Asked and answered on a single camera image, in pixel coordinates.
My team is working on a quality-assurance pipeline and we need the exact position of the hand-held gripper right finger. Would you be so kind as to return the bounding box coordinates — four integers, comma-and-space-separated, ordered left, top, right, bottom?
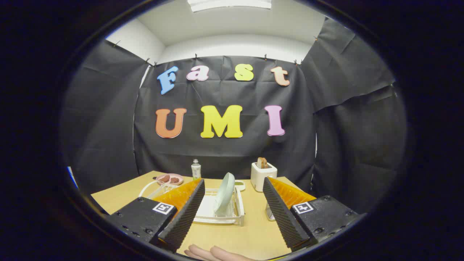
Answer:
262, 177, 365, 251

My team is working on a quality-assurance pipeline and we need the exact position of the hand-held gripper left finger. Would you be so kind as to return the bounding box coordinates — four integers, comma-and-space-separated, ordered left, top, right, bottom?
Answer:
107, 178, 206, 253

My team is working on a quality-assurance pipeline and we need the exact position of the white wire dish rack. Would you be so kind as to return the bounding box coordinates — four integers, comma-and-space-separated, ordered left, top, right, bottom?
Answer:
139, 179, 245, 227

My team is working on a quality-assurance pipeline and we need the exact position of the pale green plate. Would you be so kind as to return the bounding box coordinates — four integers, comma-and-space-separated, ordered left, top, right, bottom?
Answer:
213, 172, 236, 214

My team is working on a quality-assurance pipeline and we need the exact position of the small pink plate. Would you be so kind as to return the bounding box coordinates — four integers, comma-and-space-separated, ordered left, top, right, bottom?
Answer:
156, 173, 184, 186

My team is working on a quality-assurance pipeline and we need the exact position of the white toaster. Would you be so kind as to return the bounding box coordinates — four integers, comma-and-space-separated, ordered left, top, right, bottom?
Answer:
250, 162, 278, 192

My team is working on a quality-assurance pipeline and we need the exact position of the black backdrop cloth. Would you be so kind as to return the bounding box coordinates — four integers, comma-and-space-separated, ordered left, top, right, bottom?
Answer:
60, 16, 408, 218

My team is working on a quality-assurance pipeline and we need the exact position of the ceiling light panel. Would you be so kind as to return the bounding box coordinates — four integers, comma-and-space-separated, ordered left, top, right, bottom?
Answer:
187, 0, 272, 12

